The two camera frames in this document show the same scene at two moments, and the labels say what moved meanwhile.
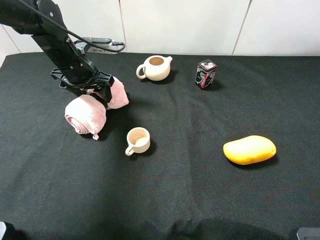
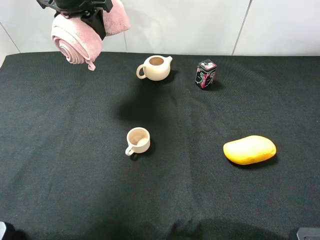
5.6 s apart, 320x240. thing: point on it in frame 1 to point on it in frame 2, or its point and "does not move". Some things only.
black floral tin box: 205,73 does not move
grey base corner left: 2,228 does not move
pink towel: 87,115 to 77,42
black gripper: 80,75 to 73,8
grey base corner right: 308,233 does not move
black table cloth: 62,185 does not move
